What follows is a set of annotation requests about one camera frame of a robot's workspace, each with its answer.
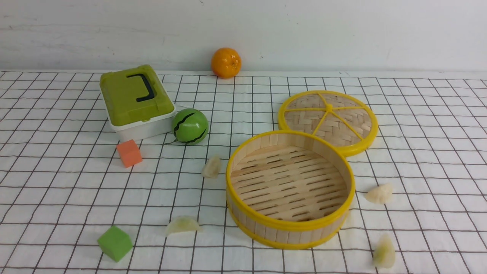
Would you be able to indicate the bamboo steamer tray yellow rim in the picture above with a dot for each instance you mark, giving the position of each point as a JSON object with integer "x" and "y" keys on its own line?
{"x": 289, "y": 190}

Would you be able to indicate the green toy watermelon ball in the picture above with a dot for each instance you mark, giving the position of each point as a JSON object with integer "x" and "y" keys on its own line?
{"x": 190, "y": 126}

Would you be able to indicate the green foam cube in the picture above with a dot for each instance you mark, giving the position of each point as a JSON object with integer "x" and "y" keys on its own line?
{"x": 115, "y": 243}

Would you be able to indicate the orange toy fruit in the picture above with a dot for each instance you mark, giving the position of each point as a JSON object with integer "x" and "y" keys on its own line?
{"x": 226, "y": 63}

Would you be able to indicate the green lidded white box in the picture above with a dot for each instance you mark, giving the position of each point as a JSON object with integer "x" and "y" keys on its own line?
{"x": 137, "y": 105}

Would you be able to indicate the white dumpling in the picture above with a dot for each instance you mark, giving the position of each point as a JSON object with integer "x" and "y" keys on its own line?
{"x": 381, "y": 194}
{"x": 212, "y": 167}

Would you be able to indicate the bamboo steamer lid yellow rim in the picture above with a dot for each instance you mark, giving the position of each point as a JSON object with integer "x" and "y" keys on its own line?
{"x": 339, "y": 119}

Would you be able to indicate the checked white tablecloth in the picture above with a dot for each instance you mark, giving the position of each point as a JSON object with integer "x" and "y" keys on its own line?
{"x": 63, "y": 184}

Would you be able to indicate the orange foam cube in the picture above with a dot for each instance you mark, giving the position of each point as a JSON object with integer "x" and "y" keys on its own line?
{"x": 129, "y": 153}

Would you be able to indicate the pale green dumpling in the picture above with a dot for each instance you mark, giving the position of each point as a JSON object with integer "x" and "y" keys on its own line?
{"x": 384, "y": 253}
{"x": 182, "y": 224}

